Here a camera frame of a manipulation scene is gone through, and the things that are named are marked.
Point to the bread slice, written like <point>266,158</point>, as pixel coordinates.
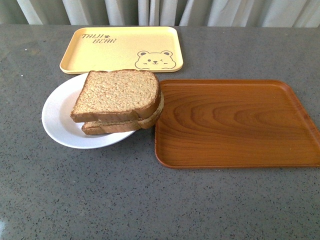
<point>98,127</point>
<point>121,95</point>

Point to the grey curtain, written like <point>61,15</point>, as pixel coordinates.
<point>211,13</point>

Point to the yellow bear tray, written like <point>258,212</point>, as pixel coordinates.
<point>152,48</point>

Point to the brown wooden tray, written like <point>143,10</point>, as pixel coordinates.
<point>234,124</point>

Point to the white round plate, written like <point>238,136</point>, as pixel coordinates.
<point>60,127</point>

